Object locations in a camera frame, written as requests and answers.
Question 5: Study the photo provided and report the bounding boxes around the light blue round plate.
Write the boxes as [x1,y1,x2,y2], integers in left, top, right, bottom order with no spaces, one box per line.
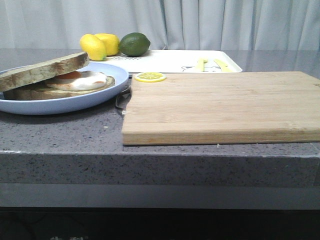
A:
[0,62,129,115]

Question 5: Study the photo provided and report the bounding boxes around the metal utensil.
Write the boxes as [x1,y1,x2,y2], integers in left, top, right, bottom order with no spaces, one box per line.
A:
[115,86,132,110]

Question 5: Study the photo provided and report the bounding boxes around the white rectangular tray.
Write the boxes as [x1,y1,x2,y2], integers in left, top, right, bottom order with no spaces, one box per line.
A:
[99,50,243,74]

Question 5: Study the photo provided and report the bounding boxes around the yellow lemon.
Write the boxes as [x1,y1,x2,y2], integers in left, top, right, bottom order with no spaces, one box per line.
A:
[79,34,107,61]
[95,33,120,56]

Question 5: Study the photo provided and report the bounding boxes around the rear yellow lemon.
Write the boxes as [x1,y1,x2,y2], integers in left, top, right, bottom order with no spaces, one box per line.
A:
[95,33,120,56]

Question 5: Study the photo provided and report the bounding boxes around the yellow plastic fork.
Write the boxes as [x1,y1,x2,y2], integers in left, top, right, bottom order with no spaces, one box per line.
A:
[195,57,208,72]

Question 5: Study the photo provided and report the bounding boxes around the yellow plastic knife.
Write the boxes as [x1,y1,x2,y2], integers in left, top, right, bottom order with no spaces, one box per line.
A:
[214,58,232,73]

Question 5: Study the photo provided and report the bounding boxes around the front yellow lemon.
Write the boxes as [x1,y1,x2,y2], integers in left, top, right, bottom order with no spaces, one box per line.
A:
[79,34,107,61]

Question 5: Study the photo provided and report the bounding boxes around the grey curtain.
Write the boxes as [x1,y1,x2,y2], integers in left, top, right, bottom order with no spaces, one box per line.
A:
[0,0,320,51]

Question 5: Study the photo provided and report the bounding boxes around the wooden cutting board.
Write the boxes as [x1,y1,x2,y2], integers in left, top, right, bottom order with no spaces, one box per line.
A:
[122,71,320,145]

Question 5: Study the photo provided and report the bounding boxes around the bread slice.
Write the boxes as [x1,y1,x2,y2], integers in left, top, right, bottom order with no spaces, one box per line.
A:
[0,52,90,92]
[3,75,116,101]

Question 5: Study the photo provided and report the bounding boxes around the fried egg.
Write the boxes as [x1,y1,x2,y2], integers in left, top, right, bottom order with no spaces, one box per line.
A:
[44,71,107,91]

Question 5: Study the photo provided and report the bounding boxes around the lemon slice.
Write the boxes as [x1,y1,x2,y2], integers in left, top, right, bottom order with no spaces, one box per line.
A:
[134,72,167,83]

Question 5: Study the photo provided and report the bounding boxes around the green lime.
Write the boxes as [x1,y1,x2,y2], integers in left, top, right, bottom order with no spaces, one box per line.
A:
[118,32,151,57]

